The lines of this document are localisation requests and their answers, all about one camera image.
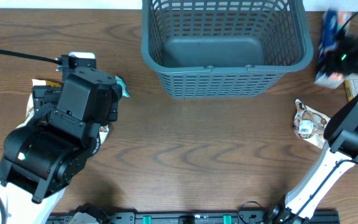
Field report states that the orange pasta packet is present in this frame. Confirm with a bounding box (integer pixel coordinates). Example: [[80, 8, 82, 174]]
[[344, 75, 358, 101]]

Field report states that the tissue multipack box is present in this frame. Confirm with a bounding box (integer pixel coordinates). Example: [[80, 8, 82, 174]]
[[314, 9, 352, 89]]

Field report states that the beige snack bag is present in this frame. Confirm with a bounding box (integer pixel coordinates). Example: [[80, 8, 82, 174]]
[[293, 99, 330, 149], [17, 79, 62, 128]]

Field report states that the grey plastic basket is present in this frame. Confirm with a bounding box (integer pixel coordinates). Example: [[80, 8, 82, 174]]
[[141, 0, 313, 98]]

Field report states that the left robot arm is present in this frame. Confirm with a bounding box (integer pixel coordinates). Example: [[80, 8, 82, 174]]
[[0, 67, 122, 223]]

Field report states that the crumpled beige bag under arm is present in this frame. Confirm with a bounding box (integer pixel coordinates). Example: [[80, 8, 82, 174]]
[[99, 126, 109, 144]]

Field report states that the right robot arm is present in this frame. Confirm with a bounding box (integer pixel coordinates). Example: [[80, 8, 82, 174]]
[[267, 38, 358, 223]]

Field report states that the teal snack packet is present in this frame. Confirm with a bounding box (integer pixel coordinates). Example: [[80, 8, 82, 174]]
[[116, 76, 130, 98]]

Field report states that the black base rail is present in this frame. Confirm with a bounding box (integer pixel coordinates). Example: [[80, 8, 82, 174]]
[[45, 202, 341, 224]]

